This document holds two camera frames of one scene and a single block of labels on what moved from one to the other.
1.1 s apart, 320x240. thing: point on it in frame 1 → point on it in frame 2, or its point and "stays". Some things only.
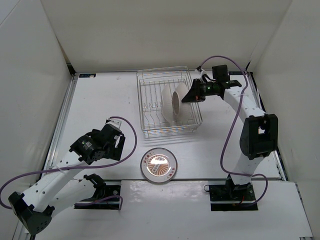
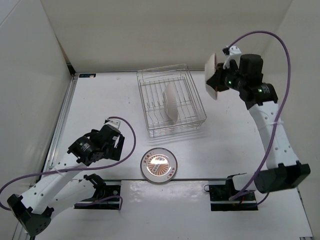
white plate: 182,111 → 210,68
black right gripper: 194,94 → 215,81
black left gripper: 115,152 stays
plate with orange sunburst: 159,165 stays
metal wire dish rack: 161,90 stays
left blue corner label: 87,75 stays
